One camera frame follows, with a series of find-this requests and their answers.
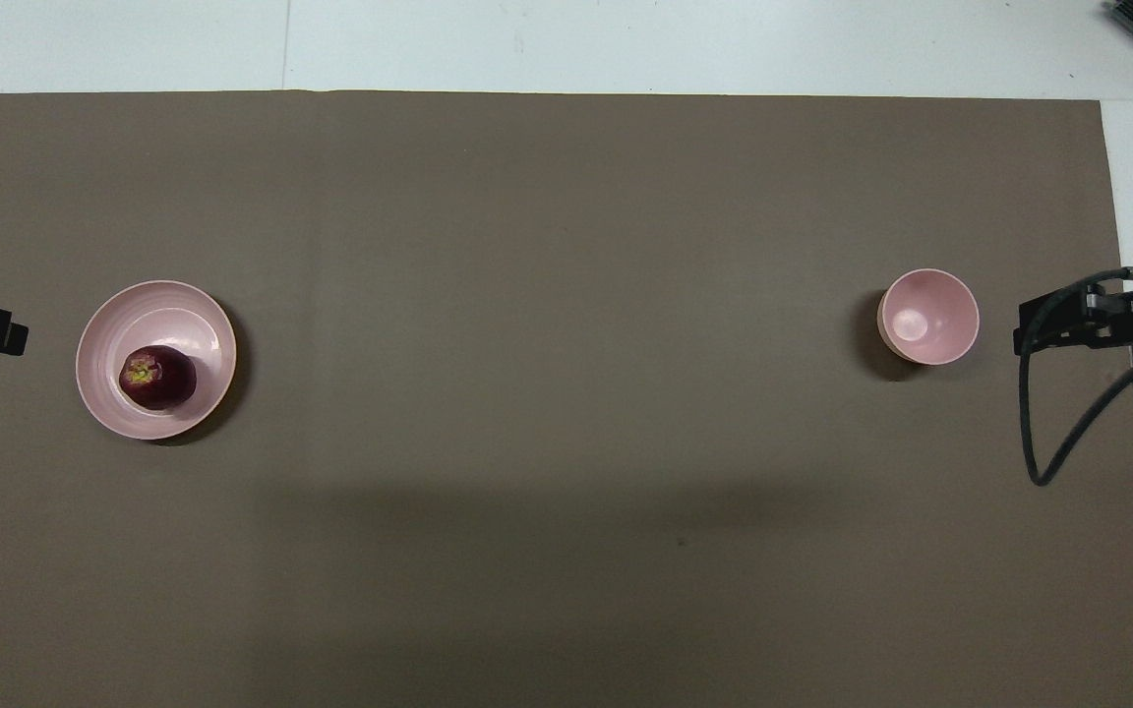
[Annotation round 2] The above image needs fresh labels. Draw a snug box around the pink plate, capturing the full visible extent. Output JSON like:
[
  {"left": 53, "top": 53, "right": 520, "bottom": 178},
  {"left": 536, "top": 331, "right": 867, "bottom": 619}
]
[{"left": 75, "top": 280, "right": 238, "bottom": 442}]

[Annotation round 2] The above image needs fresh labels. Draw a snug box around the pink bowl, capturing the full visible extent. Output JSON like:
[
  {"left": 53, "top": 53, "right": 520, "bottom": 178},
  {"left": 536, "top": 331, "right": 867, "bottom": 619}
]
[{"left": 876, "top": 268, "right": 981, "bottom": 367}]

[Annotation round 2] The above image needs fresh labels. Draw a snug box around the brown table mat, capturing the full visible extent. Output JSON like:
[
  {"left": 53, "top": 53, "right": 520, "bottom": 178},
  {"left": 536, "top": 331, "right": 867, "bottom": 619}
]
[{"left": 0, "top": 90, "right": 1133, "bottom": 708}]

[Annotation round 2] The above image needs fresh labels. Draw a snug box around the dark red apple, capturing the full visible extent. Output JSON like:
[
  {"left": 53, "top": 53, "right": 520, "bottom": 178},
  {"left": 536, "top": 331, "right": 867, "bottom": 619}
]
[{"left": 119, "top": 345, "right": 199, "bottom": 411}]

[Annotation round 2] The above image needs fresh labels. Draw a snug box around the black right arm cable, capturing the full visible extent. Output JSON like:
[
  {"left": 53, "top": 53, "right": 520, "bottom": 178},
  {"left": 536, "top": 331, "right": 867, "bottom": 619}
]
[{"left": 1018, "top": 267, "right": 1133, "bottom": 488}]

